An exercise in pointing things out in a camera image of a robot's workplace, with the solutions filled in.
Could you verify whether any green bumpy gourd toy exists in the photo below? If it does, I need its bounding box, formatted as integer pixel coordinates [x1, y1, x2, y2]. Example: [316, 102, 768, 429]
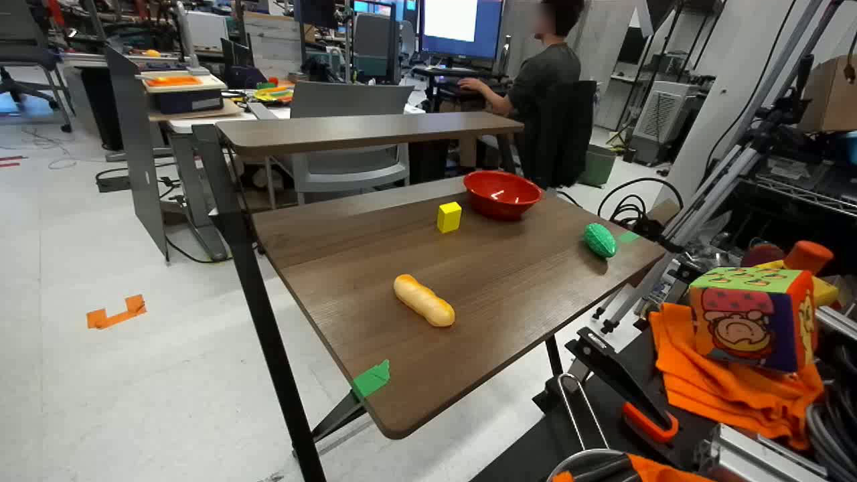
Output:
[580, 221, 622, 263]

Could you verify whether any seated person dark shirt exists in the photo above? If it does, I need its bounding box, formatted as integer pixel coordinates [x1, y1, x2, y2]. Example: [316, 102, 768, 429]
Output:
[456, 0, 598, 191]

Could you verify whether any black office chair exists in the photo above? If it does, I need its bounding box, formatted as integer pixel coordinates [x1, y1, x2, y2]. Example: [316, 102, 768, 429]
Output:
[0, 0, 78, 134]

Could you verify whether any orange plush toy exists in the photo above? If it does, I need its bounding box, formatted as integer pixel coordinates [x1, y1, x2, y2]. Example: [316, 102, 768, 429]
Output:
[784, 237, 835, 275]

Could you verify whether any dark box orange top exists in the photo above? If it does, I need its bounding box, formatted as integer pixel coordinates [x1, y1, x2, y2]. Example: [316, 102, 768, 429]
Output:
[136, 70, 231, 114]

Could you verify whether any tan bread roll toy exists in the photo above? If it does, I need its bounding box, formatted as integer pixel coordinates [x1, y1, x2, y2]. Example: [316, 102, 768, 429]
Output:
[391, 270, 457, 333]

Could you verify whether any colourful plush cube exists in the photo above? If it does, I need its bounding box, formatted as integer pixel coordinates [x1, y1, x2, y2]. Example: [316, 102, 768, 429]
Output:
[685, 263, 820, 375]

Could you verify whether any black table frame leg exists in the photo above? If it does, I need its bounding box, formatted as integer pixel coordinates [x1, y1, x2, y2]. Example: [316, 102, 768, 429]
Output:
[189, 124, 370, 482]

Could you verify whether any orange cloth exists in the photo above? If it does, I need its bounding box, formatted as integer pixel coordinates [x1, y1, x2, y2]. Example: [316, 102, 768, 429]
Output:
[649, 302, 824, 453]

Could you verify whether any red bowl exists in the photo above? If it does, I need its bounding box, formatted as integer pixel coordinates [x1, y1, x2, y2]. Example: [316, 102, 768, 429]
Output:
[460, 168, 545, 221]

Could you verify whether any grey divider panel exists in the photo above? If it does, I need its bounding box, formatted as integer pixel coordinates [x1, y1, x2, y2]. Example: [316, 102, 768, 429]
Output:
[104, 42, 171, 263]

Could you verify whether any large green tape patch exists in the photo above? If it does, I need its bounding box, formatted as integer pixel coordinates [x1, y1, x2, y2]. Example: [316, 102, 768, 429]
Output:
[349, 358, 393, 401]

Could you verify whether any yellow cube block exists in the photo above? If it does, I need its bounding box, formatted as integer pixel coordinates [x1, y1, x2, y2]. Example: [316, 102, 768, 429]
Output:
[434, 199, 465, 237]

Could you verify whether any grey chair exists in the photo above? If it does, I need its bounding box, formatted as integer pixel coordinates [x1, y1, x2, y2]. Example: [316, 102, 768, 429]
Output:
[286, 77, 416, 205]

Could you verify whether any green bin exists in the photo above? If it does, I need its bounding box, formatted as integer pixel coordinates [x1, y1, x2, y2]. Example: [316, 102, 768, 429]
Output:
[579, 141, 619, 191]

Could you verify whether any aluminium frame strut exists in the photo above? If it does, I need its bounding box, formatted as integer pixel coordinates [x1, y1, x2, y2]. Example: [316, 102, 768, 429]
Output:
[663, 0, 845, 251]

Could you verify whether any cardboard box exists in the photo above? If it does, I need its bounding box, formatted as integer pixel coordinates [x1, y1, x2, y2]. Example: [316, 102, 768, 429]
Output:
[797, 53, 857, 136]

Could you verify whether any long wooden side table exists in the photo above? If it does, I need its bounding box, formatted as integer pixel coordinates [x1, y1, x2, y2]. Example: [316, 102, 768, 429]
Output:
[213, 109, 527, 164]

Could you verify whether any black cable loop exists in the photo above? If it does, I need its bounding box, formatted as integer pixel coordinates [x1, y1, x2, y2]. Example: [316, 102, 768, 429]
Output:
[595, 173, 685, 237]

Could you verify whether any black clamp orange handle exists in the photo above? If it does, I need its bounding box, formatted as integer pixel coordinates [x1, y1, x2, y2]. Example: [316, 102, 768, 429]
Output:
[562, 323, 717, 468]

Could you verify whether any computer monitor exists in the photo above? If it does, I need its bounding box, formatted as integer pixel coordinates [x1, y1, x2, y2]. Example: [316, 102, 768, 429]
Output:
[418, 0, 504, 65]

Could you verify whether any orange floor tape marker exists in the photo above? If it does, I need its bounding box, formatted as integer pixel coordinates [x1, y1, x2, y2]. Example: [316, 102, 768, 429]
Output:
[83, 291, 149, 333]

